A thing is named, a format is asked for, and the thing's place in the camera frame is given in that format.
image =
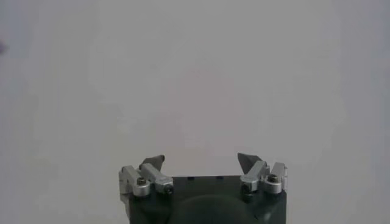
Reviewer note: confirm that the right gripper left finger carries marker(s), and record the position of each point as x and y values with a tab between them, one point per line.
152	175

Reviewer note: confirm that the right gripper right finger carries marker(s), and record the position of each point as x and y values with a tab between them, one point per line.
256	173

